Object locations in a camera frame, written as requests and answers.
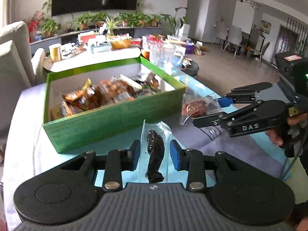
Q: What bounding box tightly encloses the dark snack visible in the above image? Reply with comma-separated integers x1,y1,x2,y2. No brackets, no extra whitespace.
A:
138,121,172,184

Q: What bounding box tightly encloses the brown snack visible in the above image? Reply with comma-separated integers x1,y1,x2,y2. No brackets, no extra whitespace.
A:
180,93,222,126

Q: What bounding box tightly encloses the person right hand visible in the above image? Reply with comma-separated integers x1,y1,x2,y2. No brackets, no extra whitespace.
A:
265,113,307,146

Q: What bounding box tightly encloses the grey dining chair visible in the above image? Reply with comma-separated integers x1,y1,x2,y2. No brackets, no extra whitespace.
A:
251,42,270,65

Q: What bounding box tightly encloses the white dining chair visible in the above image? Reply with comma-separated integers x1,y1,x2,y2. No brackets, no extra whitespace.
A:
223,26,243,58

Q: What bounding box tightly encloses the green cardboard box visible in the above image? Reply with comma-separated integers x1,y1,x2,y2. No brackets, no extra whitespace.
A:
42,56,186,153

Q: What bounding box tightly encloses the light blue patterned tablecloth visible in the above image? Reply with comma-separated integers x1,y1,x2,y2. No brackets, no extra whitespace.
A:
33,67,293,190

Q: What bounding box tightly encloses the clear glass cup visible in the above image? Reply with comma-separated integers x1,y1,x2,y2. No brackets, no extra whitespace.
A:
149,40,184,69

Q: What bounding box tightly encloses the woven yellow basket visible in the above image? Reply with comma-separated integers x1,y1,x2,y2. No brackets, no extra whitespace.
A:
109,38,131,49

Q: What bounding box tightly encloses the yellow lidded jar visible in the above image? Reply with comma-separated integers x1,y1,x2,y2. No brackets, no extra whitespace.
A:
49,43,62,63

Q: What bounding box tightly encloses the grey fabric sofa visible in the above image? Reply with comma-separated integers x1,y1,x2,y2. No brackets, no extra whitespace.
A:
1,21,46,143

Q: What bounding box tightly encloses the grey tv cabinet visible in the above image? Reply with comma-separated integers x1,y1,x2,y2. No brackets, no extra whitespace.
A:
29,26,163,55

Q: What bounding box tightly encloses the red flower plant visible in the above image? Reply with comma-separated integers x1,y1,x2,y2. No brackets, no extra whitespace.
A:
26,10,44,42

